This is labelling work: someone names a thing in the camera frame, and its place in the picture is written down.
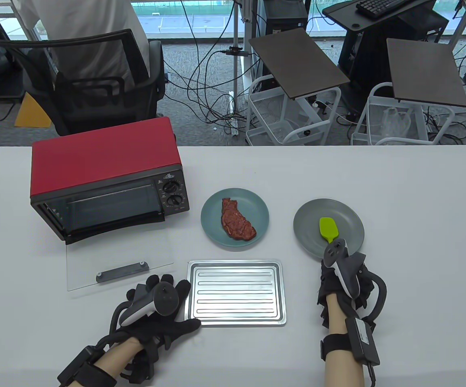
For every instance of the person's right hand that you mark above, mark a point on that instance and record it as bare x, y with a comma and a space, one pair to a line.
331, 284

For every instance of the person's left hand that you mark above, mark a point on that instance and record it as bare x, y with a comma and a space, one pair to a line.
164, 328

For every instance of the grey VR controller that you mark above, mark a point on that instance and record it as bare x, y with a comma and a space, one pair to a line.
335, 252
164, 298

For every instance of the green dessert spatula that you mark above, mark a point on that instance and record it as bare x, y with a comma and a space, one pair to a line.
328, 227

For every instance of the silver baking tray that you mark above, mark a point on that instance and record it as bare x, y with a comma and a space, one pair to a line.
237, 294

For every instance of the brown steak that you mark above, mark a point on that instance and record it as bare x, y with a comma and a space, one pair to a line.
237, 221

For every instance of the red toaster oven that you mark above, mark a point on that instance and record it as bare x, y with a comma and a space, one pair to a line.
104, 153

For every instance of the person's right forearm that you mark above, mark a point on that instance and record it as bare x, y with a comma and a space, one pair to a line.
341, 371

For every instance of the person's left forearm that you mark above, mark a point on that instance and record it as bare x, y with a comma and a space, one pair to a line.
118, 354

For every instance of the grey plate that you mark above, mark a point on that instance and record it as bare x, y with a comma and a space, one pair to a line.
307, 225

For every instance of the teal plate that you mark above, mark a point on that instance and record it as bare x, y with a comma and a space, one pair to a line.
212, 221

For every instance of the clear plastic bag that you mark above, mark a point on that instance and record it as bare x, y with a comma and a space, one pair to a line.
396, 123

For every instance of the black office chair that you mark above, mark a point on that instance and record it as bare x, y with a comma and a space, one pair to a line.
96, 113

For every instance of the brown tilted board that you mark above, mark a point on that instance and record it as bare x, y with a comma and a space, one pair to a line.
426, 72
297, 60

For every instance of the orange floor mat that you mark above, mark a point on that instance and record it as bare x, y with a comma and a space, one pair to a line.
31, 117

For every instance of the black tilted desk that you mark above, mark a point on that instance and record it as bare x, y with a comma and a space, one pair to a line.
402, 36

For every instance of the black computer tower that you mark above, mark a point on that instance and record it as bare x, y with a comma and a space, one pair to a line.
285, 16

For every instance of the black keyboard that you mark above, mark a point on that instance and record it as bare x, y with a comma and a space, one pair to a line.
382, 8

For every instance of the aluminium frame post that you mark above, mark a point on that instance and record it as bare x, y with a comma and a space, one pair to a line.
237, 60

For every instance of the small black camera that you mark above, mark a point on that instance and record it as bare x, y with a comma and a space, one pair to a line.
236, 51

